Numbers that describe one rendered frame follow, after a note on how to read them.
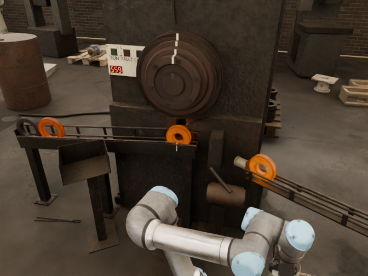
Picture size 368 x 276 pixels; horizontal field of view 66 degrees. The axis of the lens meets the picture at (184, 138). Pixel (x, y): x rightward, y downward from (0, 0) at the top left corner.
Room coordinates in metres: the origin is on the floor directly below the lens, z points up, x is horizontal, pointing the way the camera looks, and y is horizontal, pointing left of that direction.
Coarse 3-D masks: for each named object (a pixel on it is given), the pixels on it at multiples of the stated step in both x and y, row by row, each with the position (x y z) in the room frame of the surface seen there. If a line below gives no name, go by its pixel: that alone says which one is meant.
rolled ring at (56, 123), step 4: (40, 120) 1.73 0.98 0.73; (44, 120) 1.72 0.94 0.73; (48, 120) 1.71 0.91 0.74; (52, 120) 1.71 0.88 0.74; (56, 120) 1.72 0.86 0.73; (40, 124) 1.73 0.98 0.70; (44, 124) 1.75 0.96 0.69; (52, 124) 1.71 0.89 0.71; (56, 124) 1.70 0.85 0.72; (60, 124) 1.72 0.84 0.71; (40, 128) 1.73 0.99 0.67; (44, 128) 1.75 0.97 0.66; (56, 128) 1.70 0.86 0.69; (60, 128) 1.70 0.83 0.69; (40, 132) 1.73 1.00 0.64; (44, 132) 1.73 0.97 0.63; (60, 132) 1.69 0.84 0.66; (64, 132) 1.72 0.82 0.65; (48, 136) 1.72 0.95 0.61; (52, 136) 1.74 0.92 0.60; (56, 136) 1.73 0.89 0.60; (60, 136) 1.70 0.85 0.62
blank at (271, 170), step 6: (258, 156) 1.27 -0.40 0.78; (264, 156) 1.26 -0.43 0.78; (252, 162) 1.29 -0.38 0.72; (258, 162) 1.26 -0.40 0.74; (264, 162) 1.24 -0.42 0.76; (270, 162) 1.22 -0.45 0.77; (252, 168) 1.28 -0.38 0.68; (258, 168) 1.28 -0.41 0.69; (270, 168) 1.21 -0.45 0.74; (276, 168) 1.22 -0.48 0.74; (252, 174) 1.28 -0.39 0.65; (264, 174) 1.23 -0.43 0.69; (270, 174) 1.20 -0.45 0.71; (258, 180) 1.25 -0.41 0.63
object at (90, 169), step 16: (80, 144) 1.46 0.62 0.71; (96, 144) 1.49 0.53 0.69; (64, 160) 1.42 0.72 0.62; (80, 160) 1.45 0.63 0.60; (96, 160) 1.44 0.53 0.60; (64, 176) 1.30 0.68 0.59; (80, 176) 1.30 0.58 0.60; (96, 176) 1.36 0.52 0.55; (96, 192) 1.35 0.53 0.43; (96, 208) 1.35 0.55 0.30; (96, 224) 1.34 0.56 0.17; (112, 224) 1.50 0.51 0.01; (96, 240) 1.35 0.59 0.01; (112, 240) 1.35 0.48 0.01
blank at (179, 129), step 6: (174, 126) 1.52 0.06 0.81; (180, 126) 1.52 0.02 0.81; (168, 132) 1.53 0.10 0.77; (174, 132) 1.52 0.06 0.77; (180, 132) 1.51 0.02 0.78; (186, 132) 1.50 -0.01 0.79; (168, 138) 1.53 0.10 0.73; (174, 138) 1.54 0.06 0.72; (186, 138) 1.50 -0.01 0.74; (174, 144) 1.52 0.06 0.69
